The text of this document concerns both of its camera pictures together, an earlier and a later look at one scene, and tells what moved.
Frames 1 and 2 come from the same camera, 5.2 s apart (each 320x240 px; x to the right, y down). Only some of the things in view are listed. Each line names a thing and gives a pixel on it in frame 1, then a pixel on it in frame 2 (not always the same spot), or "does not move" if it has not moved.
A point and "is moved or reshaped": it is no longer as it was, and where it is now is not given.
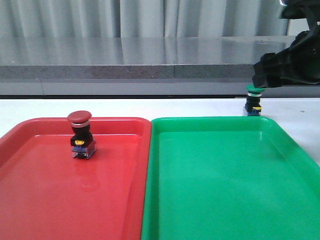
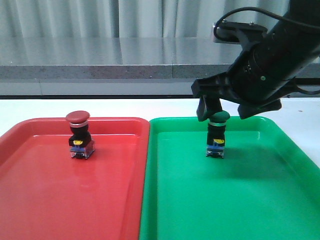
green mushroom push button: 253,106 is moved or reshaped
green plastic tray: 237,178 does not move
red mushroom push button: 83,143 does not move
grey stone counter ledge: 144,66 does not move
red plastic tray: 46,194 does not move
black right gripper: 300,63 → 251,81
